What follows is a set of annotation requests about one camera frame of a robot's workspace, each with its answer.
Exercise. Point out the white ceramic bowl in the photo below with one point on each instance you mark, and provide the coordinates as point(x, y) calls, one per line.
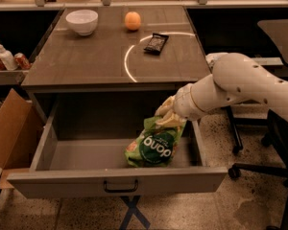
point(82, 22)

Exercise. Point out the orange fruit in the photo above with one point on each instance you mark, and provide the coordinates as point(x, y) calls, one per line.
point(132, 21)

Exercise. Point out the grey side shelf left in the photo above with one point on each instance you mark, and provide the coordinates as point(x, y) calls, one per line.
point(12, 77)

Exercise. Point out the black snack bar packet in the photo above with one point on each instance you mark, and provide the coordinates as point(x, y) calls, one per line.
point(156, 43)

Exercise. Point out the grey side shelf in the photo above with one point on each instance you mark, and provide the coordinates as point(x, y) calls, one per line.
point(268, 61)
point(12, 77)

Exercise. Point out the grey side shelf right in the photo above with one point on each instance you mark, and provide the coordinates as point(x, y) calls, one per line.
point(268, 61)

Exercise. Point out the grey open top drawer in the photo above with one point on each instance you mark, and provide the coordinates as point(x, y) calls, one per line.
point(83, 145)

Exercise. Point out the green rice chip bag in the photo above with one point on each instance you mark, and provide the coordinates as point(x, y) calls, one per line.
point(156, 145)

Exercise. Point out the grey counter cabinet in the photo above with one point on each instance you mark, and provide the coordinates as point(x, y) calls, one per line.
point(113, 56)

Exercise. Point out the black drawer handle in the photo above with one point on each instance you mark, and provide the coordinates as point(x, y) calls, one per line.
point(120, 188)

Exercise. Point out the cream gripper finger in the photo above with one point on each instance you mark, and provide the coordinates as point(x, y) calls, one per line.
point(165, 107)
point(170, 119)

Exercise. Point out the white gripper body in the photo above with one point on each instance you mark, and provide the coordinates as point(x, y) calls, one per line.
point(183, 102)

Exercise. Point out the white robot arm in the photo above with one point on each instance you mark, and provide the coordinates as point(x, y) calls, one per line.
point(235, 78)

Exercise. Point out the brown cardboard box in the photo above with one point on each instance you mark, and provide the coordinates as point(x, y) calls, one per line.
point(20, 131)

